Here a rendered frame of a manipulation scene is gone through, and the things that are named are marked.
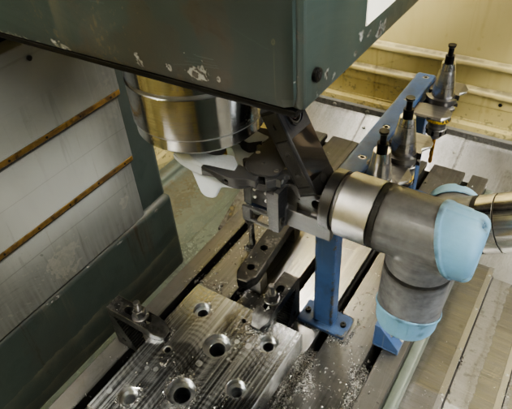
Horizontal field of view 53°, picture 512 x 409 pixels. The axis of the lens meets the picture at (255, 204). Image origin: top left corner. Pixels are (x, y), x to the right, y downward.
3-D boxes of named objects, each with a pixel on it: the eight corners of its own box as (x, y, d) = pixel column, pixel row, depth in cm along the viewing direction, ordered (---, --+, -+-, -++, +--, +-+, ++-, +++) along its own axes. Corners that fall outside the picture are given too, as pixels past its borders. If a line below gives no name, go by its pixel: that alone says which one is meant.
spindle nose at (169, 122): (172, 81, 71) (156, -9, 63) (284, 94, 66) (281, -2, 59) (110, 145, 60) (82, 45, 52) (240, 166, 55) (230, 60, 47)
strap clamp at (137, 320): (181, 359, 98) (168, 308, 88) (169, 372, 96) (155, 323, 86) (130, 329, 104) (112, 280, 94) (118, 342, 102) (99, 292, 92)
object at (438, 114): (454, 112, 101) (455, 108, 100) (446, 125, 98) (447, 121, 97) (419, 104, 104) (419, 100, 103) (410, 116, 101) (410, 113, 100)
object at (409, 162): (395, 148, 94) (397, 135, 93) (425, 159, 91) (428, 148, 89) (376, 164, 91) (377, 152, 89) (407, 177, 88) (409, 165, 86)
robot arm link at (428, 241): (460, 307, 52) (480, 247, 47) (359, 265, 57) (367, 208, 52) (481, 257, 57) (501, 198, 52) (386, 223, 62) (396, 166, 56)
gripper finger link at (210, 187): (170, 197, 65) (239, 209, 63) (162, 159, 62) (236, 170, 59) (180, 182, 68) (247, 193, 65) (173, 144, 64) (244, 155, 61)
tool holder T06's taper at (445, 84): (436, 86, 105) (441, 55, 101) (458, 92, 103) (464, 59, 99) (428, 96, 103) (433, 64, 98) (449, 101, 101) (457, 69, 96)
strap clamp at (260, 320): (299, 312, 104) (299, 261, 95) (265, 362, 96) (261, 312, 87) (286, 306, 106) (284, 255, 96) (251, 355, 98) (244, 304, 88)
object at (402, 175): (415, 172, 87) (415, 169, 87) (404, 190, 84) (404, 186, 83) (376, 161, 90) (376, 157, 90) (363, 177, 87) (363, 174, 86)
